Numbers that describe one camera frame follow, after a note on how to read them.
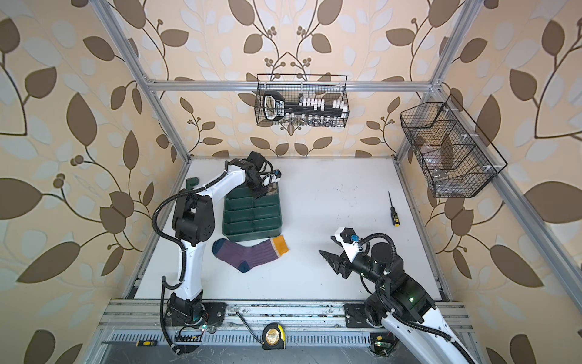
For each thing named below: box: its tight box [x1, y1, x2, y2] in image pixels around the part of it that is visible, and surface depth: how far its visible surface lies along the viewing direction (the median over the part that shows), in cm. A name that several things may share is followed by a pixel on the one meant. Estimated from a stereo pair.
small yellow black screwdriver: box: [135, 339, 158, 348], surface depth 71 cm
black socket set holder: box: [262, 91, 347, 121], surface depth 84 cm
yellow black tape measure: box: [261, 321, 286, 351], surface depth 69 cm
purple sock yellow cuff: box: [212, 235, 290, 273], surface depth 89 cm
